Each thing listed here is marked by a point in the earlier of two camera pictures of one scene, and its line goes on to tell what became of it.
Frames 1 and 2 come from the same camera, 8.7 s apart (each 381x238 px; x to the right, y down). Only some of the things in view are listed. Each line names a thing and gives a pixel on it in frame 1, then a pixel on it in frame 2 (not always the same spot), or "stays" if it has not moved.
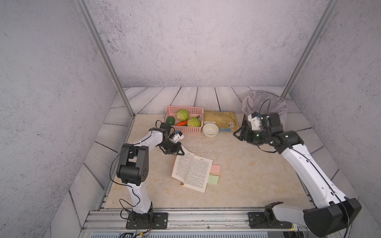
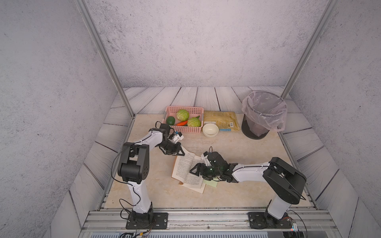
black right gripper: [236, 135] -> [198, 166]
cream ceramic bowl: [210, 130] stays
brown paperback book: [191, 170] stays
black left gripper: [177, 147] stays
